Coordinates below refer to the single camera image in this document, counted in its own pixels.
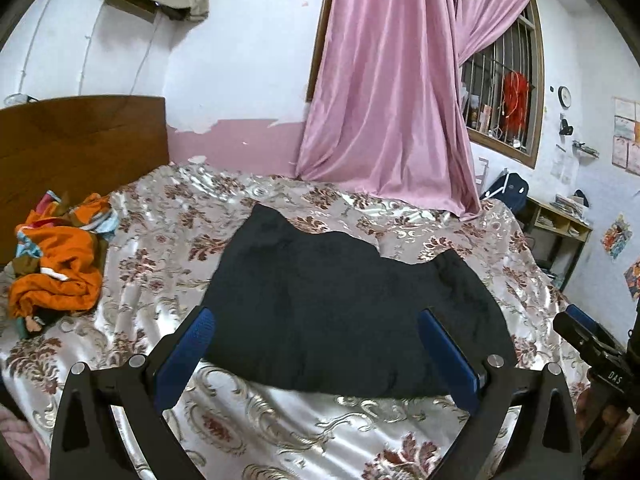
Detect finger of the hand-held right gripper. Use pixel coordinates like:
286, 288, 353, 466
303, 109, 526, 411
552, 312, 608, 368
566, 304, 626, 356

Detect floral satin bedspread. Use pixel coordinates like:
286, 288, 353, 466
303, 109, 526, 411
0, 162, 591, 480

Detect red hanging cloth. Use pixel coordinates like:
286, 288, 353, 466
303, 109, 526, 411
501, 71, 531, 133

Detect wooden headboard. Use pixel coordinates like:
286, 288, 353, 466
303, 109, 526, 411
0, 95, 171, 266

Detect blue backpack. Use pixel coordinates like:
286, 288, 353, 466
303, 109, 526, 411
480, 172, 528, 211

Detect barred wooden window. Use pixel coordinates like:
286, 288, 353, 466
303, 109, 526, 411
306, 0, 546, 170

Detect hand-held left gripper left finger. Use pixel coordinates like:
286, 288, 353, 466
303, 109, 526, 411
49, 307, 217, 480

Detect pink curtain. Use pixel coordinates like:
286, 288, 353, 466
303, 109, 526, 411
295, 0, 538, 221

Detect colourful wall sticker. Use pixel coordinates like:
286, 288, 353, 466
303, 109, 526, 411
624, 259, 640, 301
600, 214, 633, 260

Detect pink cloth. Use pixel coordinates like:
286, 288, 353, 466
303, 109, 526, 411
0, 405, 51, 480

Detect wooden wall shelf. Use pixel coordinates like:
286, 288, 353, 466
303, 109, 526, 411
105, 0, 161, 23

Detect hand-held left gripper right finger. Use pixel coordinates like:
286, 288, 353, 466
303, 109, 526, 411
417, 308, 583, 480

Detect white wall papers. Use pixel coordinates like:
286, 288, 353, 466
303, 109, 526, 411
552, 145, 576, 186

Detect person's right hand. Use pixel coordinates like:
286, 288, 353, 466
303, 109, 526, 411
575, 390, 640, 461

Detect wall certificates group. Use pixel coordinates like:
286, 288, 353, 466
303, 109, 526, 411
612, 97, 640, 176

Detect white wall cable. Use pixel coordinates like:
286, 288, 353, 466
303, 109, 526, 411
20, 0, 101, 97

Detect wooden desk shelf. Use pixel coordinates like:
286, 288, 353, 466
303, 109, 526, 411
517, 195, 593, 292

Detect orange clothes pile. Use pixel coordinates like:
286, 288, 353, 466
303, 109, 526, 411
9, 190, 121, 333

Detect black jacket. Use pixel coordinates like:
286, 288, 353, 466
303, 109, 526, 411
200, 204, 516, 397

